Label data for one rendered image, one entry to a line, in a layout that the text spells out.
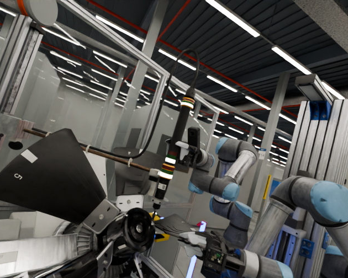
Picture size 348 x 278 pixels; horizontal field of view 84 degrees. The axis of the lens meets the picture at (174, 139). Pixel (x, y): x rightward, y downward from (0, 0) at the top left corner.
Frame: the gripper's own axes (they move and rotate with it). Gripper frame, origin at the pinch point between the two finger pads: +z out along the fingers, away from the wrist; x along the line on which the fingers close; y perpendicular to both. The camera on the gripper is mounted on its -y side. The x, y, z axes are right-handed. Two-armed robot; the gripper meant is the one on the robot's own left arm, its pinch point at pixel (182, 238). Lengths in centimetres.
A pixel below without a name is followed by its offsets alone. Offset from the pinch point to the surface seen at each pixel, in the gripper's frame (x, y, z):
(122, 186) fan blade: -11.3, 1.5, 25.1
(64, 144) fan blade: -23.3, 19.2, 38.0
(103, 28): -81, -38, 73
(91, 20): -82, -33, 78
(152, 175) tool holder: -18.5, 3.4, 15.6
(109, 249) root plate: -1.2, 19.9, 18.3
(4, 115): -23, 3, 76
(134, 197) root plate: -9.6, 3.8, 19.2
